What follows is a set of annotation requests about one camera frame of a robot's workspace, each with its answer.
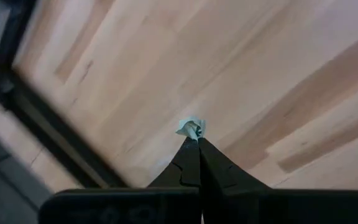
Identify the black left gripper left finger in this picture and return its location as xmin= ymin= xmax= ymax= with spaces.
xmin=38 ymin=138 xmax=203 ymax=224

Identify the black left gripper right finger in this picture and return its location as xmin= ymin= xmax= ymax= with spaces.
xmin=198 ymin=138 xmax=358 ymax=224

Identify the pale green packet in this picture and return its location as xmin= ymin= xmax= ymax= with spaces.
xmin=175 ymin=115 xmax=207 ymax=141

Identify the light wooden board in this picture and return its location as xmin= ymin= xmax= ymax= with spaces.
xmin=0 ymin=90 xmax=83 ymax=192

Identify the black table edge frame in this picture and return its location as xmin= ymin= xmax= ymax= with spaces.
xmin=0 ymin=0 xmax=129 ymax=189

